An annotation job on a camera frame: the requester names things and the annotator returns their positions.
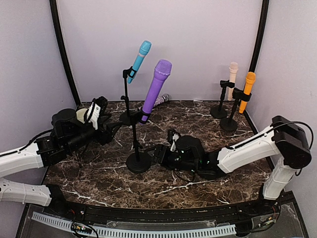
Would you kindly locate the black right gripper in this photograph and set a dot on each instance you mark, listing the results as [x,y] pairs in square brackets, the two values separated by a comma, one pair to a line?
[158,153]

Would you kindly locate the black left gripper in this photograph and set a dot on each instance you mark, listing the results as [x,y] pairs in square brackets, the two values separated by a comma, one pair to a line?
[106,135]

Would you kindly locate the black stand holding purple microphone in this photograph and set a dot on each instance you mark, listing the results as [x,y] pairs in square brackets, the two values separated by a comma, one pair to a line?
[138,162]

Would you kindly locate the rhinestone silver-head microphone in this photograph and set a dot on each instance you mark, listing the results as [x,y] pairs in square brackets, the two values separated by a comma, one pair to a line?
[162,99]

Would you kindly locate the purple microphone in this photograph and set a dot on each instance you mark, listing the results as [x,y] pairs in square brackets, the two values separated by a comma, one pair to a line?
[161,72]

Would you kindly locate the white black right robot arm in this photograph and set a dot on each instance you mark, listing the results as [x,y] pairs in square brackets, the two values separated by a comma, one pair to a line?
[283,137]

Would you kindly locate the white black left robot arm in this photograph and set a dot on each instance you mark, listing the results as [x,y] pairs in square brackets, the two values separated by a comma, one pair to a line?
[67,136]

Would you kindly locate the black stand holding blue microphone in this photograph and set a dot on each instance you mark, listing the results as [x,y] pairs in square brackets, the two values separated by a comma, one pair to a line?
[125,116]

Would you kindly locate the black stand holding orange microphone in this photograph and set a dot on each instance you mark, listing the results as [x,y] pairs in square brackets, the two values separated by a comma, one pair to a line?
[228,123]

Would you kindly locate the black stand holding white microphone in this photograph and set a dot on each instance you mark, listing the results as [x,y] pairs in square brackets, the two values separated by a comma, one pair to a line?
[219,112]

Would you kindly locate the cream white microphone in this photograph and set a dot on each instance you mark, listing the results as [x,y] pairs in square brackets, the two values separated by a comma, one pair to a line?
[233,69]

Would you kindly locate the light blue microphone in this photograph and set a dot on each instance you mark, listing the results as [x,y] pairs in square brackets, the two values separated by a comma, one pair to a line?
[143,51]

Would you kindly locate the orange microphone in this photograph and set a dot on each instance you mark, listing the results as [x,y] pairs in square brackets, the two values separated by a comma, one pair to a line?
[250,80]

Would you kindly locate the white paper cup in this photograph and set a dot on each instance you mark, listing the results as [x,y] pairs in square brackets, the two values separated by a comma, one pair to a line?
[80,114]

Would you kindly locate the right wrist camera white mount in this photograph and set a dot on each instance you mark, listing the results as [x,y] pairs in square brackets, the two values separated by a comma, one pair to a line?
[172,137]

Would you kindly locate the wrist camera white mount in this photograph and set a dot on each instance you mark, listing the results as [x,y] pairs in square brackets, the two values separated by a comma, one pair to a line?
[96,109]
[172,137]

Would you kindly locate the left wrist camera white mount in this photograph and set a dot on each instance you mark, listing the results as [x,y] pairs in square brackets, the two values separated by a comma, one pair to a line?
[96,109]

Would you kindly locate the black front table rail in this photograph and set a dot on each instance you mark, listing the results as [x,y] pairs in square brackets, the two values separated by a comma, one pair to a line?
[239,212]

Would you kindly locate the white slotted cable duct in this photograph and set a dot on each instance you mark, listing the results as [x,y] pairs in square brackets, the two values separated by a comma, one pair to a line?
[132,230]

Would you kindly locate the black left corner frame post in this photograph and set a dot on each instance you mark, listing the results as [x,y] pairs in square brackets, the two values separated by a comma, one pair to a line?
[62,51]

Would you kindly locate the black corner frame post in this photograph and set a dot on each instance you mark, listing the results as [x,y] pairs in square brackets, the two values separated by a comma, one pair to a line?
[260,35]
[62,51]

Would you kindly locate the black right corner frame post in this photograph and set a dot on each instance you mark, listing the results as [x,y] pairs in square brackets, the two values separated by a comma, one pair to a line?
[260,35]

